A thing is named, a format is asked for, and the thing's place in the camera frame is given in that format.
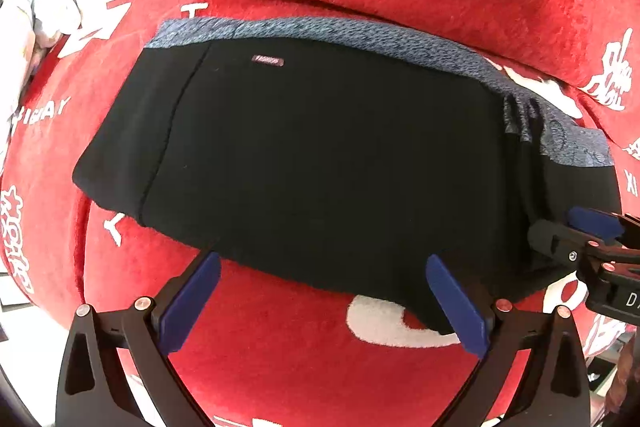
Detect black pants with blue-grey trim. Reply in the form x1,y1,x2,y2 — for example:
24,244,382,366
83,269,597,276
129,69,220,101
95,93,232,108
71,18,623,337

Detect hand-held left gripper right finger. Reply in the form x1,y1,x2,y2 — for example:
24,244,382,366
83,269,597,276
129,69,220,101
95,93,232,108
425,254,594,427

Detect white floral cloth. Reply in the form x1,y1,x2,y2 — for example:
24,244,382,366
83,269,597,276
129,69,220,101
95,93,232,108
0,0,84,120

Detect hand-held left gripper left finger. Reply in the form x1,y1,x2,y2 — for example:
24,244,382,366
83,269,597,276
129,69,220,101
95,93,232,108
55,251,222,427

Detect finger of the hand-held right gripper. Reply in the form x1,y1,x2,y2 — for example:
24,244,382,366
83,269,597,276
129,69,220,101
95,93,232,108
564,205,640,244
527,217,593,267

